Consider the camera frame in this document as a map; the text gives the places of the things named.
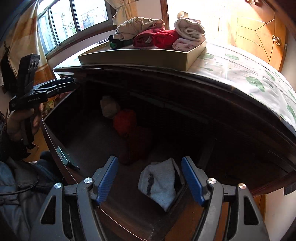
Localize beige garment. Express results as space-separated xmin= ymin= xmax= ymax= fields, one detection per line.
xmin=113 ymin=16 xmax=165 ymax=41

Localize cream quilted bra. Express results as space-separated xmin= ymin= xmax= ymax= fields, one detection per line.
xmin=174 ymin=11 xmax=205 ymax=41

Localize pink lace-trimmed underwear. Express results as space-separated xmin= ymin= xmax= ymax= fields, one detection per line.
xmin=172 ymin=36 xmax=206 ymax=52

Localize dark wooden drawer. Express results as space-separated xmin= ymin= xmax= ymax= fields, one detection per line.
xmin=45 ymin=85 xmax=295 ymax=240

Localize left hand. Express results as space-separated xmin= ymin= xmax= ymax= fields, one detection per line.
xmin=6 ymin=103 xmax=44 ymax=141

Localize grey sock with black mark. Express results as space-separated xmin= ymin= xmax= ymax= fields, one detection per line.
xmin=137 ymin=158 xmax=185 ymax=211

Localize green metal lock plate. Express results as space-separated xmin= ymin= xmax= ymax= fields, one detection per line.
xmin=56 ymin=147 xmax=80 ymax=170

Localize dark blue trousers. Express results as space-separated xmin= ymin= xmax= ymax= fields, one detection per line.
xmin=1 ymin=152 xmax=60 ymax=240

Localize dark wooden dresser top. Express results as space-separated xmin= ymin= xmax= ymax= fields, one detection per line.
xmin=55 ymin=65 xmax=295 ymax=165

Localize green and navy striped garment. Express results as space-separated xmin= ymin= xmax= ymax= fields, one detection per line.
xmin=108 ymin=35 xmax=133 ymax=50

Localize green cloud pattern sheet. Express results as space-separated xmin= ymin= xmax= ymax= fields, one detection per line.
xmin=188 ymin=44 xmax=295 ymax=128

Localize dark red knit garment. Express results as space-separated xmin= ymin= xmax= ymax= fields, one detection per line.
xmin=133 ymin=28 xmax=165 ymax=48

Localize cardboard tray box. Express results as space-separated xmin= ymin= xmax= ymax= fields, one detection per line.
xmin=78 ymin=41 xmax=207 ymax=71

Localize cream patterned curtain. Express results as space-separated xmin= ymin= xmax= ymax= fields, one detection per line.
xmin=106 ymin=0 xmax=137 ymax=26

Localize brass door knob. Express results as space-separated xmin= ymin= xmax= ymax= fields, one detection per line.
xmin=271 ymin=35 xmax=281 ymax=46

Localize wooden door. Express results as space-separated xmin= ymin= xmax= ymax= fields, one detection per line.
xmin=227 ymin=1 xmax=288 ymax=71

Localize window with dark frame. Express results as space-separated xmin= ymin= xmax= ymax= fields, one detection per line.
xmin=37 ymin=0 xmax=115 ymax=59

